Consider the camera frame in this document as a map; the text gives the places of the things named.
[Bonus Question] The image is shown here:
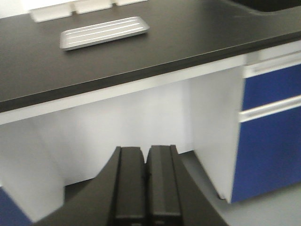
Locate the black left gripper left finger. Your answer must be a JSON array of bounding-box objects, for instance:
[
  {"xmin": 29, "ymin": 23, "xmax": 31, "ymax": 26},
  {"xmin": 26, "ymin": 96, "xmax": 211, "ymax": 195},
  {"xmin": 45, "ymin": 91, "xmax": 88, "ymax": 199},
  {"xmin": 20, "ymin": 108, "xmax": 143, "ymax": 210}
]
[{"xmin": 35, "ymin": 146, "xmax": 146, "ymax": 226}]

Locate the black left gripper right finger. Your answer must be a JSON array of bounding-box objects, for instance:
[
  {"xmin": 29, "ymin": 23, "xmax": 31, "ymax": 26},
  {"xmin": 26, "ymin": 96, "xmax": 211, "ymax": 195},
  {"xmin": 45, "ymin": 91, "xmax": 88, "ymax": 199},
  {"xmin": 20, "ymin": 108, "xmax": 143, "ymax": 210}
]
[{"xmin": 146, "ymin": 145, "xmax": 227, "ymax": 226}]

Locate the silver metal tray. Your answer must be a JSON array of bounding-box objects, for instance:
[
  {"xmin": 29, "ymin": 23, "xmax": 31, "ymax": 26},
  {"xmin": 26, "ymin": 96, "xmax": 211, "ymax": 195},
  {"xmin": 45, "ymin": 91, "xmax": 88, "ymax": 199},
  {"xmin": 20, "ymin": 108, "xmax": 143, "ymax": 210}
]
[{"xmin": 59, "ymin": 16, "xmax": 150, "ymax": 51}]

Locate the blue cabinet drawer lower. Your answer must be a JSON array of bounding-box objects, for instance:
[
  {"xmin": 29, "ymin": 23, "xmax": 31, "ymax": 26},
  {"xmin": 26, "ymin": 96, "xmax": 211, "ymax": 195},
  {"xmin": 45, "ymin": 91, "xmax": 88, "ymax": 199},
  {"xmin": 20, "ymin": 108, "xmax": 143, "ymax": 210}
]
[{"xmin": 230, "ymin": 96, "xmax": 301, "ymax": 203}]

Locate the blue cabinet drawer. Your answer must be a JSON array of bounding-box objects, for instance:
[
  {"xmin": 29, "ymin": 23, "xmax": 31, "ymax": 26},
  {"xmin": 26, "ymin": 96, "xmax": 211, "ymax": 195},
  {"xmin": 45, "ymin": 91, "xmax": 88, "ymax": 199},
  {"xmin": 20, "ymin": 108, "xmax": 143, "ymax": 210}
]
[
  {"xmin": 230, "ymin": 96, "xmax": 301, "ymax": 203},
  {"xmin": 242, "ymin": 64, "xmax": 301, "ymax": 111}
]

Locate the blue cabinet door left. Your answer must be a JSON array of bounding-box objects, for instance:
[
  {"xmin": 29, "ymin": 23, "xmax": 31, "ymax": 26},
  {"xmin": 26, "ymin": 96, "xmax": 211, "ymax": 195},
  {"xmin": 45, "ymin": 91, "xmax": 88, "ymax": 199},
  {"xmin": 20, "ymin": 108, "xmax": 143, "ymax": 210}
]
[{"xmin": 0, "ymin": 187, "xmax": 32, "ymax": 226}]

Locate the blue cabinet drawer upper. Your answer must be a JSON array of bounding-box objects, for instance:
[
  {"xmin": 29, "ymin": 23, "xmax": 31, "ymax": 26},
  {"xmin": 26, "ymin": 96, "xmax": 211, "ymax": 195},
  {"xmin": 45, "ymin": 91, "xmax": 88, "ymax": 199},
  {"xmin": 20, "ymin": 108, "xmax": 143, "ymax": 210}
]
[{"xmin": 242, "ymin": 64, "xmax": 301, "ymax": 111}]

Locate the white storage bin middle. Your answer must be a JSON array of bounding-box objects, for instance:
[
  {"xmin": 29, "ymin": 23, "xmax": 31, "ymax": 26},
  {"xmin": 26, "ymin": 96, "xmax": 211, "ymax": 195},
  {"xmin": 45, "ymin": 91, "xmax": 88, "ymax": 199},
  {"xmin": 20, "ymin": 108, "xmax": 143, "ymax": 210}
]
[{"xmin": 74, "ymin": 0, "xmax": 112, "ymax": 14}]

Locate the white storage bin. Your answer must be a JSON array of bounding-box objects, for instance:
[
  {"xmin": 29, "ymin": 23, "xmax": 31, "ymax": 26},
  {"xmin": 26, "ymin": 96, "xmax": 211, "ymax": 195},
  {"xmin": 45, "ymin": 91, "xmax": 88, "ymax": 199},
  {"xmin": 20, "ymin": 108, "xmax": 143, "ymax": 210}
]
[
  {"xmin": 114, "ymin": 0, "xmax": 147, "ymax": 6},
  {"xmin": 29, "ymin": 3, "xmax": 72, "ymax": 23},
  {"xmin": 74, "ymin": 0, "xmax": 112, "ymax": 14}
]

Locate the white storage bin right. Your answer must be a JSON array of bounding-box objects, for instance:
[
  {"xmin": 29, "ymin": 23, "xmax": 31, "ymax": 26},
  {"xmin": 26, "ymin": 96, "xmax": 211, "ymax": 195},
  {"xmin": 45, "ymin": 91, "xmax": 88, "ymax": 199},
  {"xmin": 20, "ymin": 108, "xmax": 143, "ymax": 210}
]
[{"xmin": 114, "ymin": 0, "xmax": 147, "ymax": 6}]

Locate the white storage bin left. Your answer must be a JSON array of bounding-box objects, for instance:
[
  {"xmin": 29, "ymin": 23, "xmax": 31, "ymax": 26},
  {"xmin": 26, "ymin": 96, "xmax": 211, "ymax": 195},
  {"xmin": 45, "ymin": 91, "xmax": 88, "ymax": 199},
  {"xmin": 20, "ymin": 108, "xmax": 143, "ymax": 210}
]
[{"xmin": 29, "ymin": 3, "xmax": 72, "ymax": 23}]

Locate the black lab sink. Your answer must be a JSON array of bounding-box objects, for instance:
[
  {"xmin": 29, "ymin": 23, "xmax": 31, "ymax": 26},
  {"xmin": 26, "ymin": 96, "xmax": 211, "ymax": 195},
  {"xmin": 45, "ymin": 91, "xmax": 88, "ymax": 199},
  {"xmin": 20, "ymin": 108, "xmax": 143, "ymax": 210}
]
[{"xmin": 225, "ymin": 0, "xmax": 301, "ymax": 14}]

